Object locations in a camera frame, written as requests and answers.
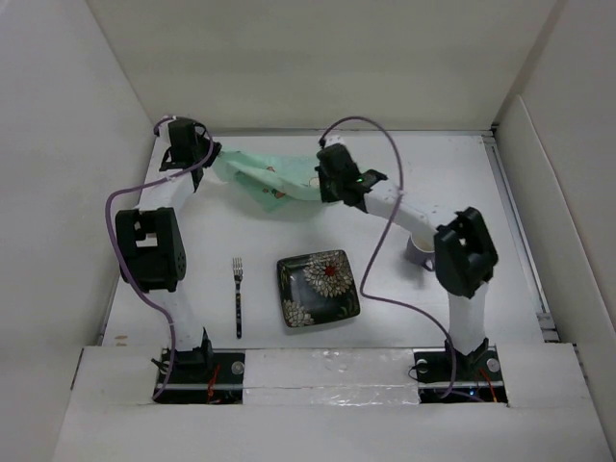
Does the green cartoon print cloth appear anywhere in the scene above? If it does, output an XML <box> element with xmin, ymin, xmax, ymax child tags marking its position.
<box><xmin>212</xmin><ymin>149</ymin><xmax>321</xmax><ymax>212</ymax></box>

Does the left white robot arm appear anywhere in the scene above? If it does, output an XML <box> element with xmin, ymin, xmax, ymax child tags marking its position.
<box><xmin>110</xmin><ymin>116</ymin><xmax>221</xmax><ymax>382</ymax></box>

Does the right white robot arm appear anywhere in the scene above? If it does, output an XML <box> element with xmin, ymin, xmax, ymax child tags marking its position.
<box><xmin>316</xmin><ymin>137</ymin><xmax>499</xmax><ymax>379</ymax></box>

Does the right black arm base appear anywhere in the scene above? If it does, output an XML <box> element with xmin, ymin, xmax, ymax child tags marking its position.
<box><xmin>407</xmin><ymin>346</ymin><xmax>508</xmax><ymax>404</ymax></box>

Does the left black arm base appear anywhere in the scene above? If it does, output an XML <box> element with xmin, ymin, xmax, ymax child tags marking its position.
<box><xmin>153</xmin><ymin>350</ymin><xmax>245</xmax><ymax>405</ymax></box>

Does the purple mug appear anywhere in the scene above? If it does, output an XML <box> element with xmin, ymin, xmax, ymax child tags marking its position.
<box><xmin>405</xmin><ymin>236</ymin><xmax>435</xmax><ymax>272</ymax></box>

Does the black floral square plate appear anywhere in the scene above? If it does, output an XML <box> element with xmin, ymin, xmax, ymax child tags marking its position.
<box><xmin>276</xmin><ymin>249</ymin><xmax>361</xmax><ymax>328</ymax></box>

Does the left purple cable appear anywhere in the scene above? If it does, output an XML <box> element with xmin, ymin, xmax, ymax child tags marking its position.
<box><xmin>104</xmin><ymin>115</ymin><xmax>216</xmax><ymax>400</ymax></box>

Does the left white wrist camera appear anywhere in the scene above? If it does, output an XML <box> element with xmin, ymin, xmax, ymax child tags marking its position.
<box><xmin>153</xmin><ymin>115</ymin><xmax>177</xmax><ymax>144</ymax></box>

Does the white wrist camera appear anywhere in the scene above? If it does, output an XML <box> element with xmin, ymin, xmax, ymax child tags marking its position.
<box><xmin>319</xmin><ymin>135</ymin><xmax>347</xmax><ymax>150</ymax></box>
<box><xmin>153</xmin><ymin>115</ymin><xmax>177</xmax><ymax>144</ymax></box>

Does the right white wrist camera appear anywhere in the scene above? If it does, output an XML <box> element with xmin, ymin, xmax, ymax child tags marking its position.
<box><xmin>319</xmin><ymin>135</ymin><xmax>347</xmax><ymax>150</ymax></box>

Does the fork with dark handle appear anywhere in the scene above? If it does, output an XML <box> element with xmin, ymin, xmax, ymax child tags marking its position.
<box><xmin>232</xmin><ymin>257</ymin><xmax>244</xmax><ymax>339</ymax></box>

